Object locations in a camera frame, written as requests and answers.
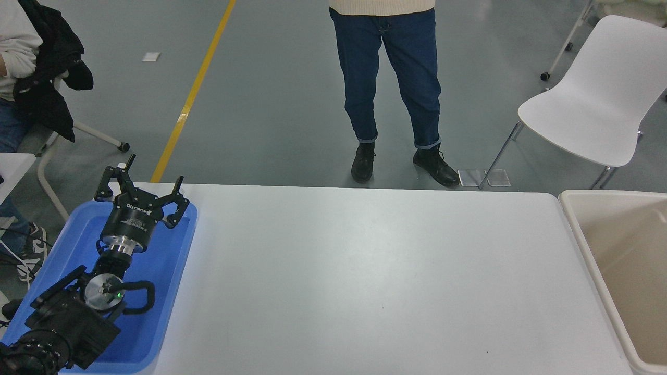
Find black jacket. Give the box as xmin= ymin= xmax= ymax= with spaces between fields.
xmin=11 ymin=0 xmax=94 ymax=143

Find small white side table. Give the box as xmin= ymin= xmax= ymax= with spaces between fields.
xmin=0 ymin=152 xmax=36 ymax=204

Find white shell chair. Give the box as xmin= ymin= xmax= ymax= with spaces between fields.
xmin=478 ymin=15 xmax=667 ymax=190

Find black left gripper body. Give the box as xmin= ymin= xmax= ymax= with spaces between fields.
xmin=99 ymin=191 xmax=164 ymax=248

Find large pale bin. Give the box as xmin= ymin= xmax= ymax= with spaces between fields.
xmin=558 ymin=190 xmax=667 ymax=375

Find white wheeled frame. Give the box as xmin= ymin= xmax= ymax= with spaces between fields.
xmin=539 ymin=0 xmax=667 ymax=82

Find standing person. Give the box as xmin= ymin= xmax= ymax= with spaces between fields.
xmin=328 ymin=0 xmax=461 ymax=188

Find blue plastic tray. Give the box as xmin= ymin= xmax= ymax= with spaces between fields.
xmin=0 ymin=199 xmax=199 ymax=374

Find seated person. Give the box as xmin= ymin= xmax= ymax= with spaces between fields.
xmin=0 ymin=0 xmax=48 ymax=282

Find white-framed wheeled chair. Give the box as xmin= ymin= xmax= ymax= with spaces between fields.
xmin=21 ymin=78 xmax=130 ymax=222

